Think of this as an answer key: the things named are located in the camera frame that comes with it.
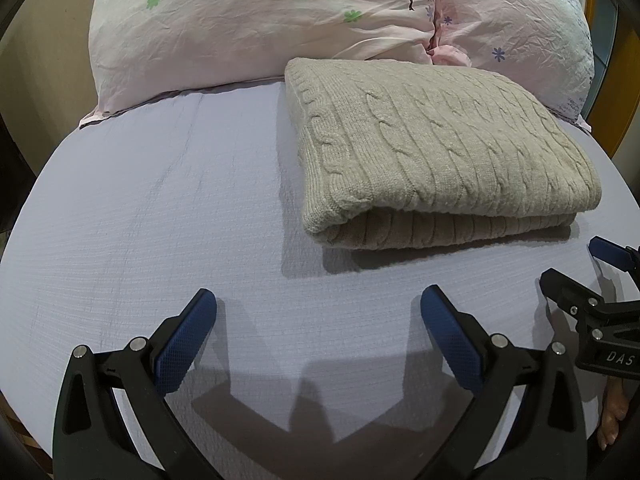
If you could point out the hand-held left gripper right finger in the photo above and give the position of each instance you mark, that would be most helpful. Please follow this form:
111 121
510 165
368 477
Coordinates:
452 340

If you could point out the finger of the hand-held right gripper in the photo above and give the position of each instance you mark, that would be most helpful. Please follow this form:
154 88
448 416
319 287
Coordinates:
565 292
607 254

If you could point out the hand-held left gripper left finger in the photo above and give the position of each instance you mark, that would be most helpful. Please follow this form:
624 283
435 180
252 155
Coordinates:
177 347

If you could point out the person's bare foot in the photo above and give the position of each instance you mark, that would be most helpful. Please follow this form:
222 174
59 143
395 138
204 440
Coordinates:
612 415

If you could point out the lavender bed sheet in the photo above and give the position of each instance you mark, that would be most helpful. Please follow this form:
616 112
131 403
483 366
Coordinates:
150 220

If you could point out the wooden headboard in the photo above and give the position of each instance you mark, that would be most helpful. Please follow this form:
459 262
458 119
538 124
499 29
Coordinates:
625 100

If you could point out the pink floral pillow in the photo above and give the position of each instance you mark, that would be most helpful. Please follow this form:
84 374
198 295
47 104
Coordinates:
240 25
520 20

